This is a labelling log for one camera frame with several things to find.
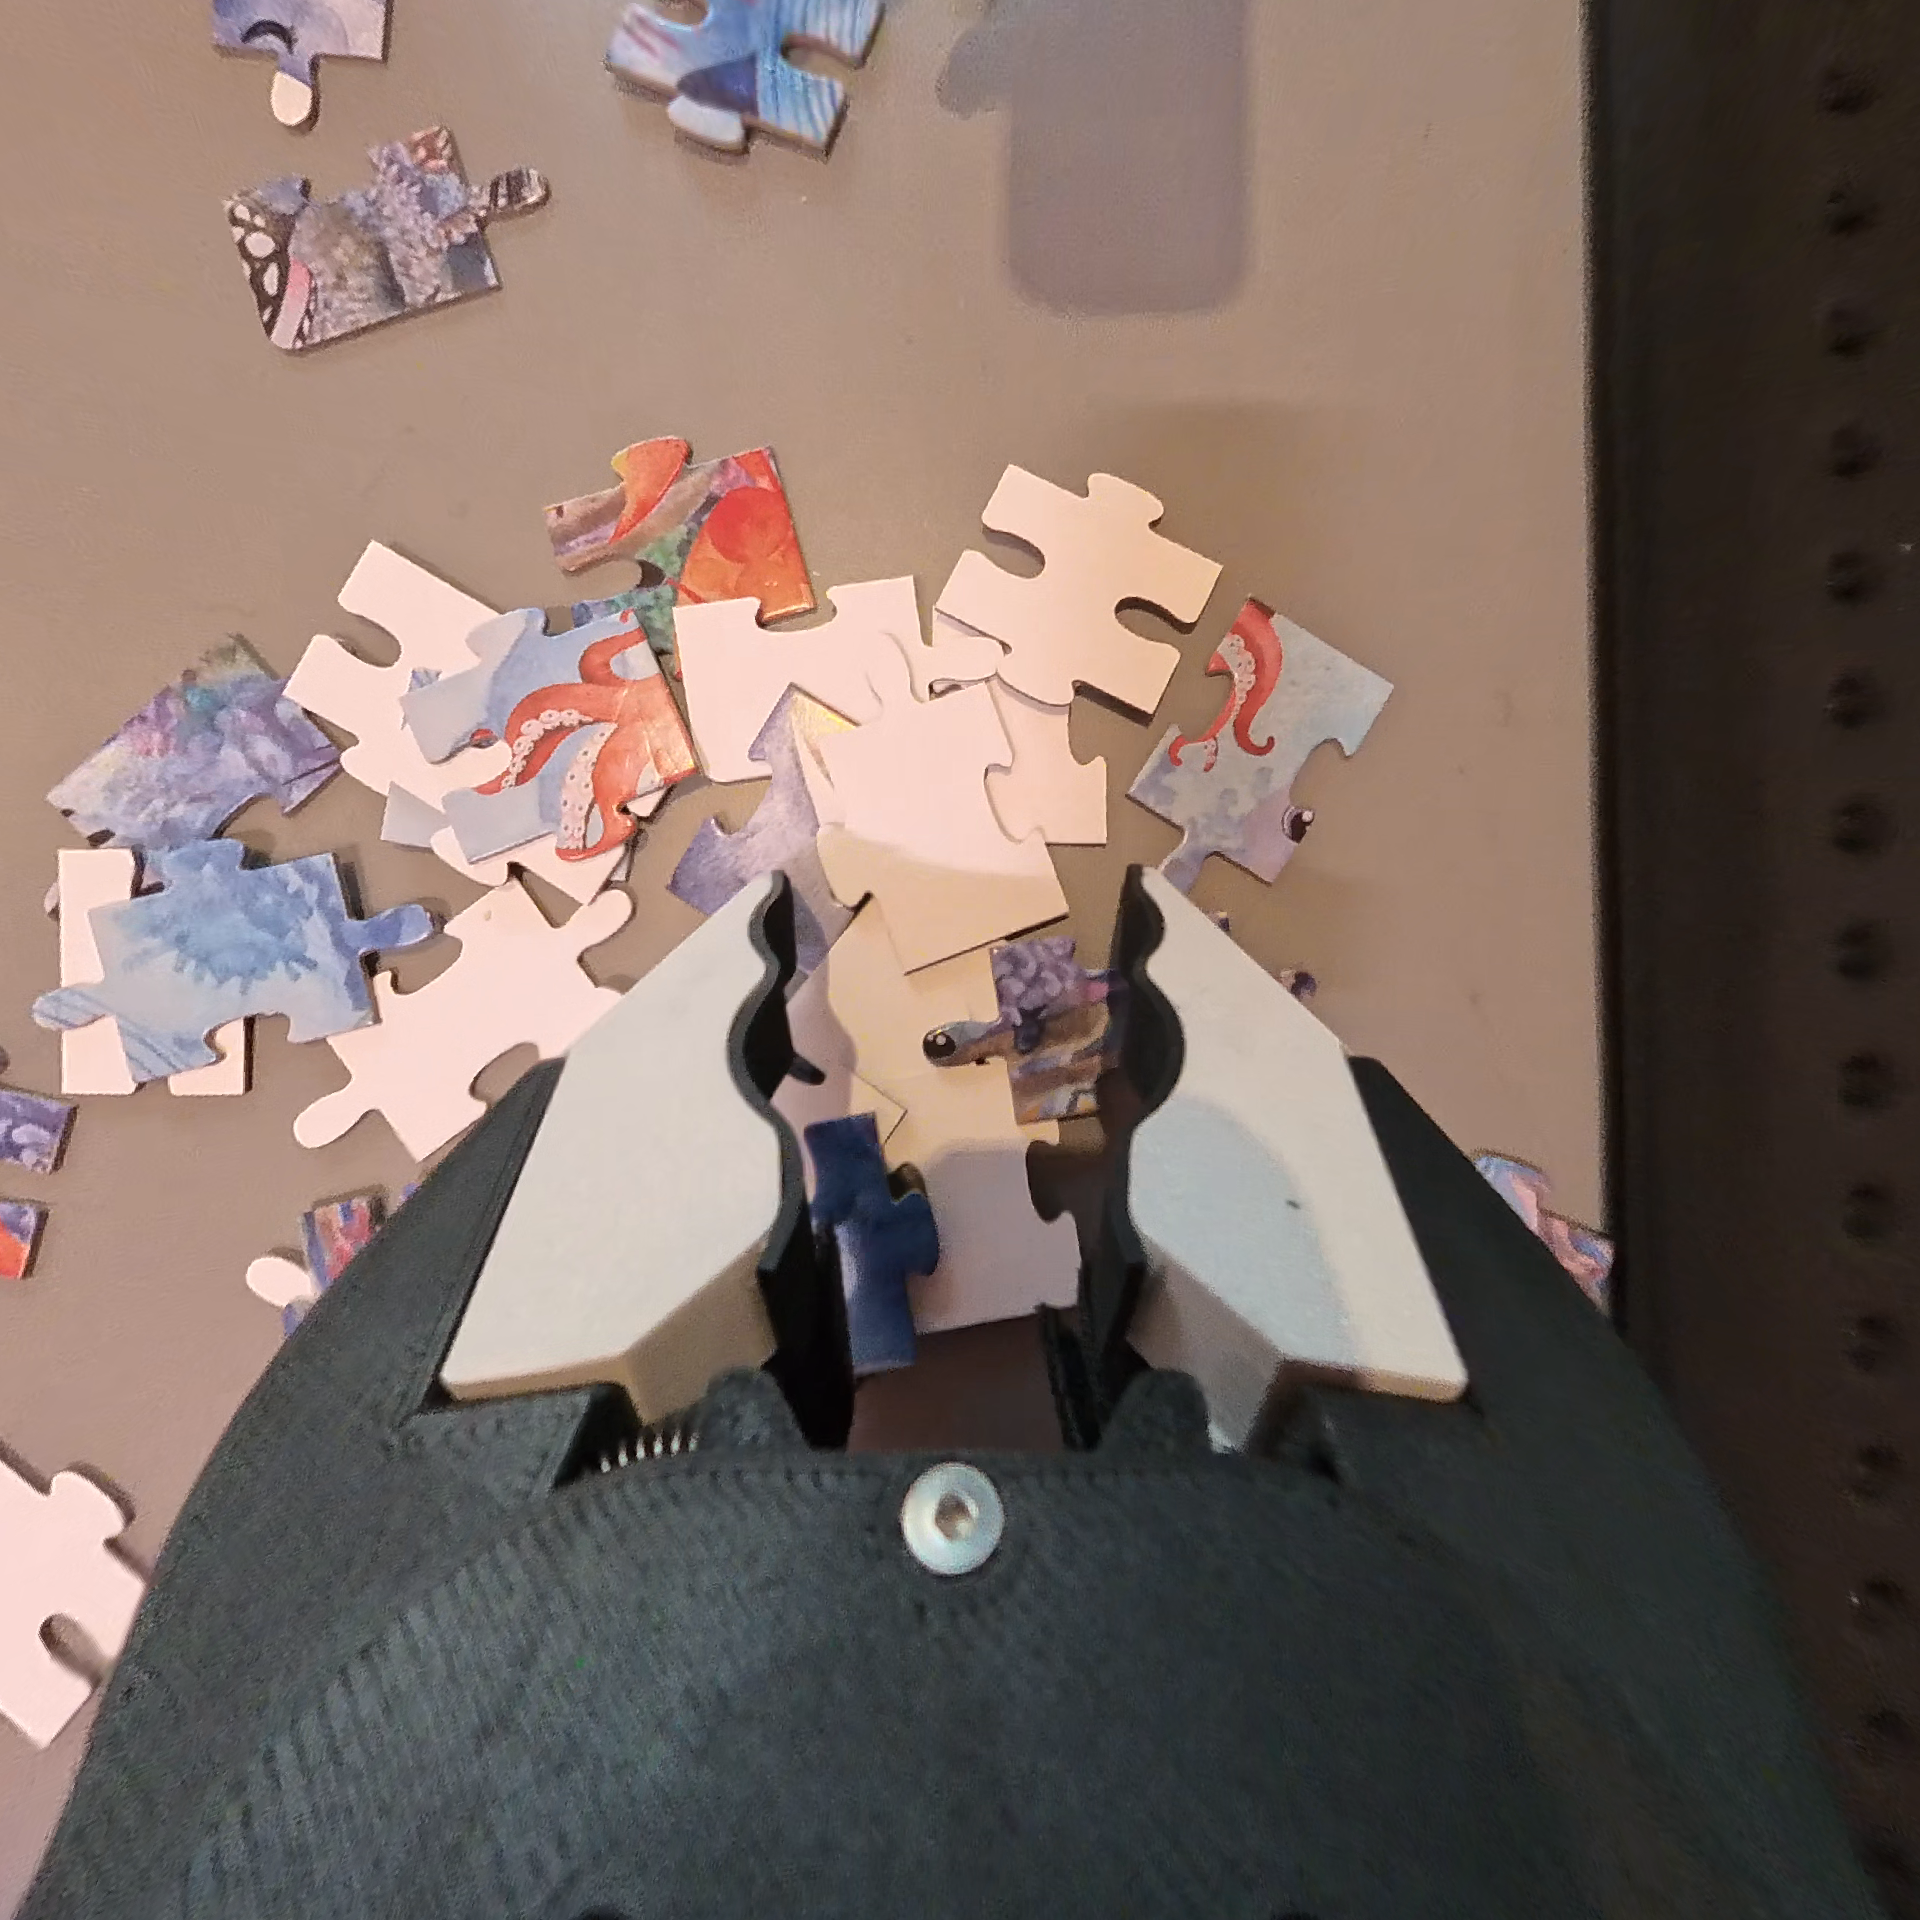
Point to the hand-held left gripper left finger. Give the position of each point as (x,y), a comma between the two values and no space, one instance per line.
(616,1200)

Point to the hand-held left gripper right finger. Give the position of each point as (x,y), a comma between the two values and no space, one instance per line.
(1291,1200)

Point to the pile of jigsaw puzzle pieces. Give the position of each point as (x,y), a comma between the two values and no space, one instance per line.
(1082,600)

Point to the dark perforated panel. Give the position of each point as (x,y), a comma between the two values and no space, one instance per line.
(1755,748)

